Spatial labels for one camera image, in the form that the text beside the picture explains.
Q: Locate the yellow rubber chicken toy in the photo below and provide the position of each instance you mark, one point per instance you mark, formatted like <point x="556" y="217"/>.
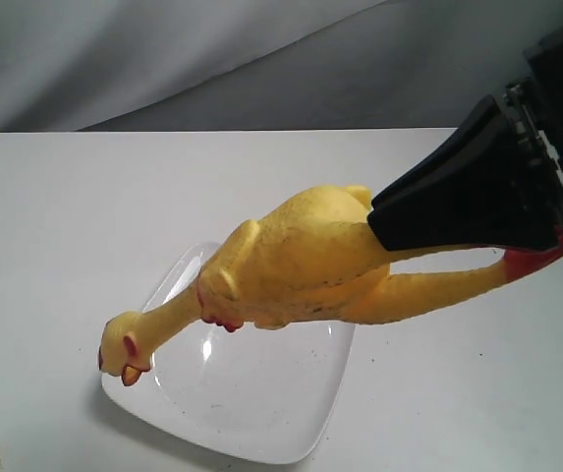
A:
<point x="314" y="258"/>

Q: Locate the grey backdrop cloth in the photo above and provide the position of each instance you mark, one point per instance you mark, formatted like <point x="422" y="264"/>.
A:
<point x="258" y="65"/>

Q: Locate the white square plate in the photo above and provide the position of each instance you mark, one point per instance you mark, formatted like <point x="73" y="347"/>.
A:
<point x="265" y="396"/>

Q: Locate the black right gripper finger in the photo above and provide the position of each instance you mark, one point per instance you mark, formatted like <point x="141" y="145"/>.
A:
<point x="481" y="187"/>

